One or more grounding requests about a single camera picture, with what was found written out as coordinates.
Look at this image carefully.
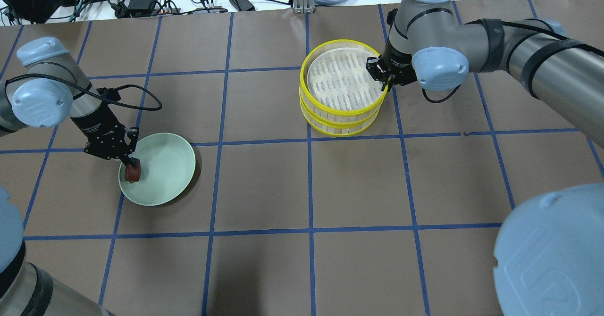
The light green plate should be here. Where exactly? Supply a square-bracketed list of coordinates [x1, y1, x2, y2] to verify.
[118, 133, 196, 206]

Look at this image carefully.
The small black adapter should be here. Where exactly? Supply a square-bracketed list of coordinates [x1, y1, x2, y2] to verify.
[229, 0, 255, 12]

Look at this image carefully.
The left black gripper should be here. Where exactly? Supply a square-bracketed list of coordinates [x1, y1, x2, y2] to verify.
[84, 126, 140, 167]

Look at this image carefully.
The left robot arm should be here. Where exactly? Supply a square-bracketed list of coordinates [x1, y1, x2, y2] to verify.
[0, 37, 142, 316]

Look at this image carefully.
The dark red bun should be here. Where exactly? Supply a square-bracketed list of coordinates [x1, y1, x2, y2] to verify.
[124, 158, 142, 183]

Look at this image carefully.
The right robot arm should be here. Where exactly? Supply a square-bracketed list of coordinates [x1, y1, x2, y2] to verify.
[366, 0, 604, 316]

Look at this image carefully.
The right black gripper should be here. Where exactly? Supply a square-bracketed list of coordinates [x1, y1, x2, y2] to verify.
[366, 54, 417, 93]

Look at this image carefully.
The yellow bamboo steamer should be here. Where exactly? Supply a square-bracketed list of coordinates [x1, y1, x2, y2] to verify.
[298, 39, 386, 115]
[300, 97, 383, 137]

